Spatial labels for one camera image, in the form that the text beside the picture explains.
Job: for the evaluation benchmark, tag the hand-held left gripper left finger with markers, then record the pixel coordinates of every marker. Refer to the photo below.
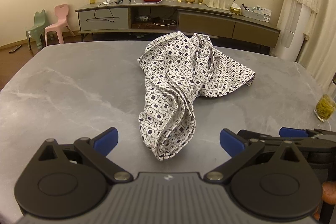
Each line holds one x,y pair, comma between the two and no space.
106,141

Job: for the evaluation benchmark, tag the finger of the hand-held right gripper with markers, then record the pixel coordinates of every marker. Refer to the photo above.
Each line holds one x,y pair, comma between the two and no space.
258,134
292,132

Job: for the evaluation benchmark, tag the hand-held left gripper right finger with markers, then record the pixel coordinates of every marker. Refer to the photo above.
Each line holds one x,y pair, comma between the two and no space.
231,142

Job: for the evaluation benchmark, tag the white geometric print garment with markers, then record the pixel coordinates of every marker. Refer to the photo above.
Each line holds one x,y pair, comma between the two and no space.
178,77

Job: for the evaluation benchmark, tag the person's right hand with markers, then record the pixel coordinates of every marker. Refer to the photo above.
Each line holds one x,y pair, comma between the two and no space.
329,192

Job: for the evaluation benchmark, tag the glass jar with yellow contents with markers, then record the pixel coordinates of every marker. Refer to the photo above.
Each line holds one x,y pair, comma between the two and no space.
325,108

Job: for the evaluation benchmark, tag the white standing air conditioner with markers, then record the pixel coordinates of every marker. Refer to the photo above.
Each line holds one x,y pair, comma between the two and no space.
294,35

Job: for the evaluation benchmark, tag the grey storage box with items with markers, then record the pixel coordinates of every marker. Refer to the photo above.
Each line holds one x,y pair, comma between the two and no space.
256,14

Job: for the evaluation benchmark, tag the long grey media cabinet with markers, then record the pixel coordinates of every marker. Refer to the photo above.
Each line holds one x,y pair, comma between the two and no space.
204,22

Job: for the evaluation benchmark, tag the pink plastic child chair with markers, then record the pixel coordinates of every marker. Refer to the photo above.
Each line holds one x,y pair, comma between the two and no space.
59,24

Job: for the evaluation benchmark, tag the gold tissue box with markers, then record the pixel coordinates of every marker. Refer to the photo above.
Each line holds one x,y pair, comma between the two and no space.
235,10

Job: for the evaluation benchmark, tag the silver disc device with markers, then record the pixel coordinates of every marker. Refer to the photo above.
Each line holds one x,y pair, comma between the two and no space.
142,18

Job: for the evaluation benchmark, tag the dark flat object on floor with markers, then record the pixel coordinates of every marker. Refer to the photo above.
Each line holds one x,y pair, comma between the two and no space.
15,48

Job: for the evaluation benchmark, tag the green plastic child chair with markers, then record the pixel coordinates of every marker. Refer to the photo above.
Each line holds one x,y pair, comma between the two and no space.
36,27

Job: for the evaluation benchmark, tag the tray of clear glasses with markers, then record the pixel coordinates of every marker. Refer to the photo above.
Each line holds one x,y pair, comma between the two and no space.
218,1

